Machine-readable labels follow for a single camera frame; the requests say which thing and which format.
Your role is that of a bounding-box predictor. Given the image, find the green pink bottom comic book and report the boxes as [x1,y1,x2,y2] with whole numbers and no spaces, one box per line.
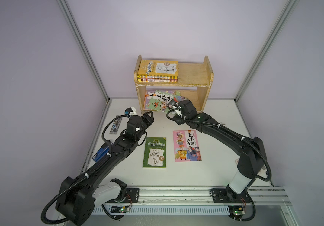
[146,90,185,113]

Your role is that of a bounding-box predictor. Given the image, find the purple cartoon comic book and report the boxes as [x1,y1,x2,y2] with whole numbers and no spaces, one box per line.
[143,90,181,111]

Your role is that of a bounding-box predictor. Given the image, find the red wimpy kid book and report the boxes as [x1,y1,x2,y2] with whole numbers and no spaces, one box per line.
[137,78,179,83]

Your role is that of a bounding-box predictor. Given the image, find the yellow green-edged wimpy kid book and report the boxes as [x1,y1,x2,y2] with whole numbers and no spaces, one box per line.
[136,60,179,80]

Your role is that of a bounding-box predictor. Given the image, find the pink Chinese comic book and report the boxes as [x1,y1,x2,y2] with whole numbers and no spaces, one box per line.
[173,130,202,162]

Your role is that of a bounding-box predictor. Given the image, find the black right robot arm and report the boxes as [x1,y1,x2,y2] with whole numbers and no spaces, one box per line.
[166,99,272,202]

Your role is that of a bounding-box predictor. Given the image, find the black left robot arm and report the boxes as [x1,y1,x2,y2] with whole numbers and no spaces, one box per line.
[40,111,154,226]

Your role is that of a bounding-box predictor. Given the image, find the wooden two-tier bookshelf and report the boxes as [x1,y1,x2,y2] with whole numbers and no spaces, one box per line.
[134,55,214,114]

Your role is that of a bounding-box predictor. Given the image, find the green wimpy kid book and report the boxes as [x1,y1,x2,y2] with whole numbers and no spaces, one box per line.
[143,137,167,168]

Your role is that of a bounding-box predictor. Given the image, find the grey metal ruler strip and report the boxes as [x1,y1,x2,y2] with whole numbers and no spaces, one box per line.
[109,115,122,134]

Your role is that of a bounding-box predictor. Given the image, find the blue stapler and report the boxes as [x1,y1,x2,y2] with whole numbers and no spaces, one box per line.
[92,143,109,163]

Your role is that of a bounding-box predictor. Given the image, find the left controller circuit board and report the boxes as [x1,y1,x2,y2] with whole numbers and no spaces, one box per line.
[110,206,130,214]

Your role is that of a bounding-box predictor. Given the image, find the controller circuit board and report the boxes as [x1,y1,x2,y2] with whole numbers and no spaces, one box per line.
[110,206,130,214]
[228,206,245,216]

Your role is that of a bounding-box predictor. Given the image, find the pink calculator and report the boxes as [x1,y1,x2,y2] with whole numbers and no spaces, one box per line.
[235,159,266,179]

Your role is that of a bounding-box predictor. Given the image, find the right controller circuit board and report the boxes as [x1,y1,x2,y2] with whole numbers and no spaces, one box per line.
[228,206,245,216]

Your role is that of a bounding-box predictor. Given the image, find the white slotted cable duct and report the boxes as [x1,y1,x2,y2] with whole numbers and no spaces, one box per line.
[105,205,230,216]

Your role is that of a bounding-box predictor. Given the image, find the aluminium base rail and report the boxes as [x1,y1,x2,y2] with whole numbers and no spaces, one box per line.
[126,186,292,206]

